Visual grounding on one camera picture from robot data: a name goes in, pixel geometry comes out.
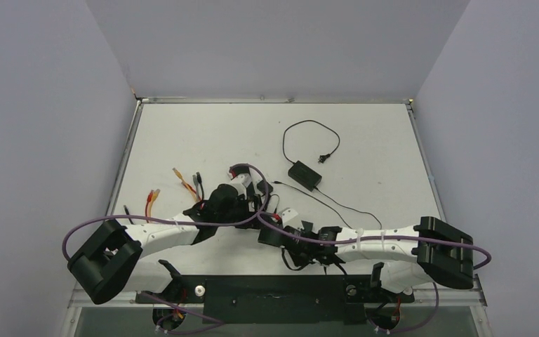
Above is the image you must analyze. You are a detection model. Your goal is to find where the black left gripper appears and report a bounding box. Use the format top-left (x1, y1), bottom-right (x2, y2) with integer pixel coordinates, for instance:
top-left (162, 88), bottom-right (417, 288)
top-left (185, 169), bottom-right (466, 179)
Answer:
top-left (217, 194), bottom-right (272, 230)

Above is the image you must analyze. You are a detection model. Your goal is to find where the thin black plug cable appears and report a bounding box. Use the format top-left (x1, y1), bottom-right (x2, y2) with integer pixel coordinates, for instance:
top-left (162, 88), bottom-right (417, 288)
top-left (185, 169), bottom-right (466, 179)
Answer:
top-left (269, 181), bottom-right (383, 231)

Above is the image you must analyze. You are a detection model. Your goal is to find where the large black network switch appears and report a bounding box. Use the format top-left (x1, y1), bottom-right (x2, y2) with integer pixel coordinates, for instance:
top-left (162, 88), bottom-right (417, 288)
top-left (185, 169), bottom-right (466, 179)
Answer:
top-left (258, 227), bottom-right (284, 248)

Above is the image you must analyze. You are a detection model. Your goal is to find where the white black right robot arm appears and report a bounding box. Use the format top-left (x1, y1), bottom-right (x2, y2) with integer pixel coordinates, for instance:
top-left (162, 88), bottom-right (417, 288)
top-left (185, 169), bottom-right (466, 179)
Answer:
top-left (258, 216), bottom-right (474, 300)

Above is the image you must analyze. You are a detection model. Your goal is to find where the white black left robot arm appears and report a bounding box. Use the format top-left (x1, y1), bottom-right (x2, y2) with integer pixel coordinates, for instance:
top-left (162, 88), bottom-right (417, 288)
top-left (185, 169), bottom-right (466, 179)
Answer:
top-left (65, 174), bottom-right (273, 305)

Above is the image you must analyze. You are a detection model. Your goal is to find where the black power adapter brick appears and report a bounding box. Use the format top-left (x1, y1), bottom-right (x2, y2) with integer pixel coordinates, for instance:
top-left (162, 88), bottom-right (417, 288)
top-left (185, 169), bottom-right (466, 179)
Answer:
top-left (288, 161), bottom-right (322, 192)

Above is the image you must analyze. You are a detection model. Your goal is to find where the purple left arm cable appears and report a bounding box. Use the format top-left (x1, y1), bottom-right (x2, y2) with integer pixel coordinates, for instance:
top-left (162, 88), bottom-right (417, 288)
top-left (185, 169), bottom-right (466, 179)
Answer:
top-left (62, 163), bottom-right (270, 263)

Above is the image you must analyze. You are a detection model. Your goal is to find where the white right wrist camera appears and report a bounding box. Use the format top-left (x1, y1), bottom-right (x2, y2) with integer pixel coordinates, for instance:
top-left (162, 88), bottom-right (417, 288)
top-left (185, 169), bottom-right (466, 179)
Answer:
top-left (278, 208), bottom-right (300, 227)

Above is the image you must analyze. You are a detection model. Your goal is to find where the black mounting base plate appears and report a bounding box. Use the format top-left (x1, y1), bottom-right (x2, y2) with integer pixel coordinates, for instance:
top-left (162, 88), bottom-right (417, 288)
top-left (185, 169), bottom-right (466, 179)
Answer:
top-left (135, 274), bottom-right (415, 325)

